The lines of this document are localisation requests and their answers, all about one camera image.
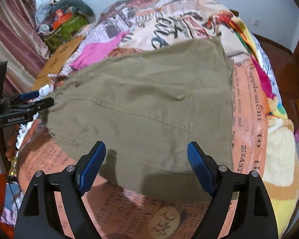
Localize person's left hand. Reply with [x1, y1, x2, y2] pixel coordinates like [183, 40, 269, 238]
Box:
[5, 126, 20, 163]

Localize olive green pants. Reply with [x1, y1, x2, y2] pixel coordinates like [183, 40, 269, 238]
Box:
[39, 36, 234, 203]

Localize grey plush toy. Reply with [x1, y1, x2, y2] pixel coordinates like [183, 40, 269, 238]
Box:
[57, 0, 95, 18]

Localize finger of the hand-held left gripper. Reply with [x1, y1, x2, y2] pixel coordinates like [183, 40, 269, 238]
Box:
[22, 97, 55, 113]
[10, 90, 40, 104]

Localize newspaper print blanket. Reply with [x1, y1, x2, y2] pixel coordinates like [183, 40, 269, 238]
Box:
[15, 0, 299, 239]

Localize yellow wooden board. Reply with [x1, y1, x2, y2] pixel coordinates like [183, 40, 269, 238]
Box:
[35, 35, 87, 85]

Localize orange box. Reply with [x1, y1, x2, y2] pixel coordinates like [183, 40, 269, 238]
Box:
[52, 9, 73, 29]

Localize green patterned box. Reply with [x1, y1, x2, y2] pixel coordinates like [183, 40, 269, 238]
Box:
[43, 14, 88, 53]

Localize rainbow plush blanket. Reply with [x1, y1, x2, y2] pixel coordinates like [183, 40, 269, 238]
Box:
[224, 7, 299, 232]

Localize pink cloth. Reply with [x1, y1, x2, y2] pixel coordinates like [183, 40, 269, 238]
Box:
[69, 29, 130, 71]

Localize pile of clothes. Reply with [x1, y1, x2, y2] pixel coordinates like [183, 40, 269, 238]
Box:
[35, 0, 68, 33]

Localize striped pink curtain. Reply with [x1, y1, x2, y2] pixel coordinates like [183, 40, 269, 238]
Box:
[0, 0, 51, 95]

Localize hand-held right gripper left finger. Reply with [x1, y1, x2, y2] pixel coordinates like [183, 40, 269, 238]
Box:
[15, 141, 106, 239]

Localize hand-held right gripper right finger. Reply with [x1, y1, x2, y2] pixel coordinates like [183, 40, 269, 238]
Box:
[187, 141, 281, 239]

